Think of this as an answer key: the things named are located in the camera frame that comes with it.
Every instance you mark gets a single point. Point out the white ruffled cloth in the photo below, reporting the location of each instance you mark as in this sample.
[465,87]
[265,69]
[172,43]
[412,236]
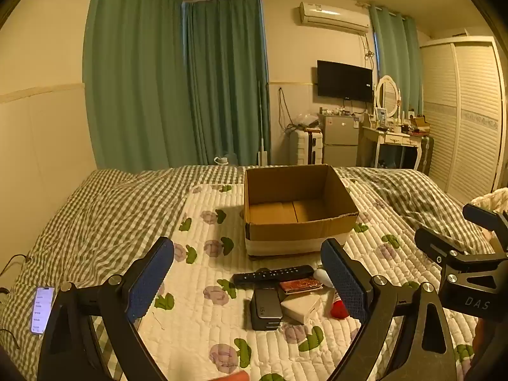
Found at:
[494,202]

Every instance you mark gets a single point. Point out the clear plastic bag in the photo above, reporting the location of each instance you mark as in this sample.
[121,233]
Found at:
[303,119]

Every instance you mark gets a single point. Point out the red patterned box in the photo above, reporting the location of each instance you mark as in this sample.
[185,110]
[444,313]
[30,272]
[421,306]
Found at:
[299,285]

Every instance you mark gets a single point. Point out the black remote control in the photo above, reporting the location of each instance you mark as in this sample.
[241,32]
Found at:
[274,274]

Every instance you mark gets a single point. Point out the smartphone with lit screen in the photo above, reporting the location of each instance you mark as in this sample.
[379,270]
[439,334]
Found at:
[41,309]

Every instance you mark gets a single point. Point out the wide green curtain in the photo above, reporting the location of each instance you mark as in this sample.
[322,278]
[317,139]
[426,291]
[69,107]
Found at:
[135,79]

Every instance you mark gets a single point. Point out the oval white vanity mirror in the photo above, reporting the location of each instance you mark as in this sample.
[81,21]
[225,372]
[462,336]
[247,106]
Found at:
[387,95]

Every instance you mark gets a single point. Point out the brown box on dressing table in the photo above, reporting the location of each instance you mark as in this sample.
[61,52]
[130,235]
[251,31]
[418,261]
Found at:
[420,124]

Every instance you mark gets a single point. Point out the grey mini fridge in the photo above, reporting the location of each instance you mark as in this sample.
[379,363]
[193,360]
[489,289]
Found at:
[341,139]

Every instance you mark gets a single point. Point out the green curtain beside wardrobe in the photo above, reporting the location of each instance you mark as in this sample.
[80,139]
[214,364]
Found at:
[397,51]

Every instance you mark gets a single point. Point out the white louvred wardrobe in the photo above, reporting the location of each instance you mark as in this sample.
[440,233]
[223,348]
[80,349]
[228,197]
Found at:
[468,119]

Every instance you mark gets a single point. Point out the white dressing table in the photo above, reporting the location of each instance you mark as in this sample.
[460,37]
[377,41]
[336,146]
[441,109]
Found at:
[391,137]

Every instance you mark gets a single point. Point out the clear water jug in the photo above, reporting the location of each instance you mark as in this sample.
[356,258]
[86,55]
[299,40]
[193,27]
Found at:
[221,160]

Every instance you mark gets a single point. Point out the brown cardboard box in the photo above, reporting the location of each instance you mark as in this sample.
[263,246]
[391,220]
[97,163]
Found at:
[295,210]

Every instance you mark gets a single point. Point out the green checked blanket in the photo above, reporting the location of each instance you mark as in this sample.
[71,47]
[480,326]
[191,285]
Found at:
[91,214]

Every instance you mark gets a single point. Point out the white air conditioner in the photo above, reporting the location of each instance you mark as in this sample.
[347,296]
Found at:
[333,18]

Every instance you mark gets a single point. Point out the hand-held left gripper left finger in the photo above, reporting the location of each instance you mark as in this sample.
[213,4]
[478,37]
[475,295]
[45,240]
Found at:
[151,281]

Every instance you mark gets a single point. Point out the black power bank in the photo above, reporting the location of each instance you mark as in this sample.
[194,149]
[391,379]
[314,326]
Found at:
[266,309]

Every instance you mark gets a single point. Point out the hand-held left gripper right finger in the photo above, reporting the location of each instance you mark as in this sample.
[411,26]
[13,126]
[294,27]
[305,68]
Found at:
[346,283]

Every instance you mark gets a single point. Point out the white suitcase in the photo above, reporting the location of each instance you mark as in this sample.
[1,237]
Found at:
[303,147]

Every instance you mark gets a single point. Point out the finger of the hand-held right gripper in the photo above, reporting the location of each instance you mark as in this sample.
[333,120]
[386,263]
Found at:
[436,242]
[482,214]

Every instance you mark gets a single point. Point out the white mop pole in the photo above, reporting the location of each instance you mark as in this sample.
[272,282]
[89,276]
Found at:
[260,127]

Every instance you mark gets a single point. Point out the black wall television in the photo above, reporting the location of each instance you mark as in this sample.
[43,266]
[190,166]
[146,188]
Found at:
[344,80]

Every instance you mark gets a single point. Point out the white rectangular box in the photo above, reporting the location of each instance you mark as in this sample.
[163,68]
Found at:
[299,305]

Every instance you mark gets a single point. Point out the narrow green curtain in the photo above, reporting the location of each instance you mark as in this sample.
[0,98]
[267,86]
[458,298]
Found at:
[226,83]

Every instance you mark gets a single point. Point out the dark green suitcase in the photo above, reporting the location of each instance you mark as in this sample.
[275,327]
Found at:
[428,153]

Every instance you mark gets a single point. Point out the white tube with red cap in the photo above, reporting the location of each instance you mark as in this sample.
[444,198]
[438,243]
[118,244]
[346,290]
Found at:
[339,309]

